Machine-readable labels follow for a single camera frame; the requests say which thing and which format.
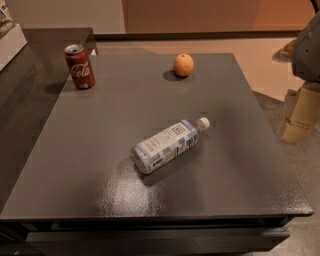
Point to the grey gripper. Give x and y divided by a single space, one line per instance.
307 55

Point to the blue plastic water bottle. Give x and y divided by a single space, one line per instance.
158 150

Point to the orange fruit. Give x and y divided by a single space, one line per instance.
183 65

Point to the red cola can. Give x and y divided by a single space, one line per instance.
79 65

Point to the white box on counter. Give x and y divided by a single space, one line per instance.
11 44

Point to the packaged item on box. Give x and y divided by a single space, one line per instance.
6 21

